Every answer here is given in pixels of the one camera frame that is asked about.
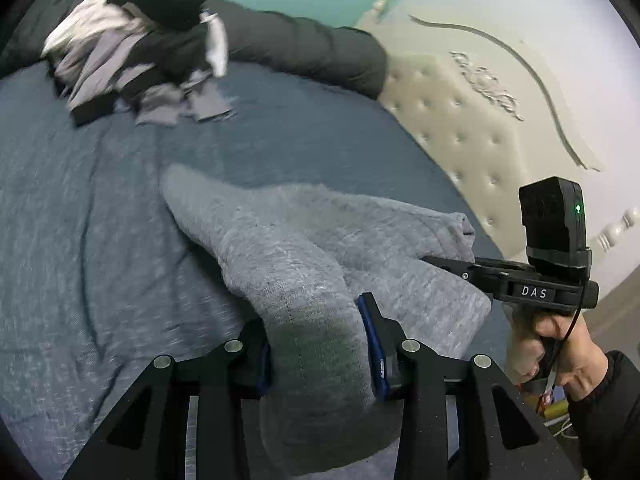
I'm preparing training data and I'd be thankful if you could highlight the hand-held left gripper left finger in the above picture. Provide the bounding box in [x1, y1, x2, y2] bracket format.
[62, 317, 273, 480]

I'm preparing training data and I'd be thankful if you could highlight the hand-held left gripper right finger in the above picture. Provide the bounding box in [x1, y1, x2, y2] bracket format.
[356, 292, 581, 480]

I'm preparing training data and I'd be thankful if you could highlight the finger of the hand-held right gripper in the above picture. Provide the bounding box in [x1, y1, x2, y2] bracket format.
[420, 255, 476, 283]

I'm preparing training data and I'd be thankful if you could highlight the grey sweater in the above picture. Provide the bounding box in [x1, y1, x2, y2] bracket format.
[160, 164, 493, 478]

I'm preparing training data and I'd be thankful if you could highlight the person's right forearm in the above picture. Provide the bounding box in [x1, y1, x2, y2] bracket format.
[565, 350, 640, 480]

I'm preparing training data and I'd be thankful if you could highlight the pile of clothes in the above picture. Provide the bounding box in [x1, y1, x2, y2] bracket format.
[40, 0, 238, 128]

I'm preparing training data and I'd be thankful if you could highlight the person's right hand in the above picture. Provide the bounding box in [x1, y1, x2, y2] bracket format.
[505, 307, 608, 403]

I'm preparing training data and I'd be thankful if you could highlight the cream tufted headboard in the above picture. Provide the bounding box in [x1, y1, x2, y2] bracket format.
[357, 0, 640, 271]

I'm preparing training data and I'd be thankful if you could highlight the bed with blue sheet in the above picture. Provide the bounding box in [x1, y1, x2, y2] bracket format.
[0, 57, 511, 480]

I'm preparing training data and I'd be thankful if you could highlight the dark grey rolled duvet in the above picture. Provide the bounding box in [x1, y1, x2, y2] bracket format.
[0, 0, 388, 101]

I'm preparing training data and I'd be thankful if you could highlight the black cable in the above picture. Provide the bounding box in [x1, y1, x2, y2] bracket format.
[547, 270, 587, 386]

